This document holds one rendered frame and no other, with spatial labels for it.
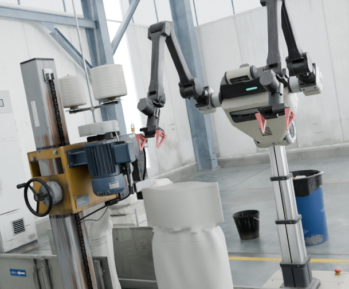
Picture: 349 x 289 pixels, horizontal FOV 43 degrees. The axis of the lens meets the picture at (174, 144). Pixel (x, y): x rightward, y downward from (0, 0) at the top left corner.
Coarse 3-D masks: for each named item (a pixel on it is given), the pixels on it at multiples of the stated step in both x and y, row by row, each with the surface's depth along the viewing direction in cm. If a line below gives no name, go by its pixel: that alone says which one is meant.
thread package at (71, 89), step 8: (64, 80) 222; (72, 80) 222; (80, 80) 226; (64, 88) 222; (72, 88) 222; (80, 88) 225; (64, 96) 222; (72, 96) 222; (80, 96) 224; (64, 104) 222; (72, 104) 222; (80, 104) 224
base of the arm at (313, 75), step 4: (312, 64) 217; (316, 68) 216; (312, 72) 211; (316, 72) 215; (300, 76) 213; (304, 76) 211; (308, 76) 211; (312, 76) 212; (316, 76) 214; (300, 80) 217; (304, 80) 214; (308, 80) 213; (312, 80) 213; (316, 80) 213; (300, 84) 216; (304, 84) 215; (308, 84) 213; (312, 84) 213
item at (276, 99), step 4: (268, 96) 173; (272, 96) 171; (276, 96) 170; (280, 96) 171; (268, 100) 172; (272, 100) 170; (276, 100) 170; (280, 100) 170; (268, 104) 172; (272, 104) 169; (276, 104) 168; (260, 108) 171; (264, 108) 171; (268, 108) 170; (264, 112) 175; (276, 112) 171; (280, 112) 172; (284, 112) 171
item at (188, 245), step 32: (160, 192) 219; (192, 192) 214; (160, 224) 225; (192, 224) 214; (160, 256) 225; (192, 256) 215; (224, 256) 214; (160, 288) 228; (192, 288) 216; (224, 288) 212
